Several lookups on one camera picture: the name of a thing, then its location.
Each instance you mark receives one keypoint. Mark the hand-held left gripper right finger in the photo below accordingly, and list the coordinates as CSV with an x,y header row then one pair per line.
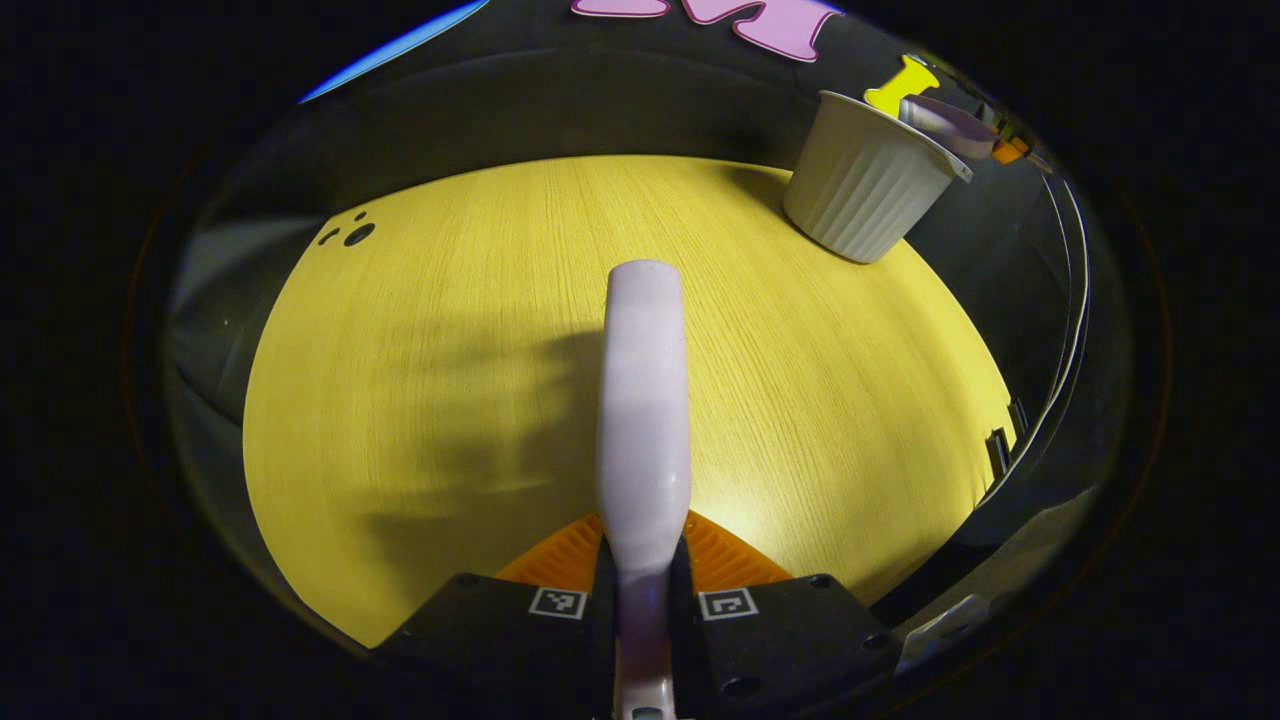
x,y
790,650

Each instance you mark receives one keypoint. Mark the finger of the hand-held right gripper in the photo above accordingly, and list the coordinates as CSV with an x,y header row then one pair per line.
x,y
1010,152

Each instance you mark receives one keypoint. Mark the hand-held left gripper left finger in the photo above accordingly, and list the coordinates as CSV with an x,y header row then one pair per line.
x,y
500,650

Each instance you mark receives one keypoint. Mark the white ribbed garbage bin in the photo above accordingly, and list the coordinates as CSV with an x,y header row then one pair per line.
x,y
860,190

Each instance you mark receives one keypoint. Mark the small pale pink broom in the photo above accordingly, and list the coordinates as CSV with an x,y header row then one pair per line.
x,y
645,400

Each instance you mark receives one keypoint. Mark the white shoe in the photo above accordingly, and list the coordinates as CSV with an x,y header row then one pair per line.
x,y
940,635

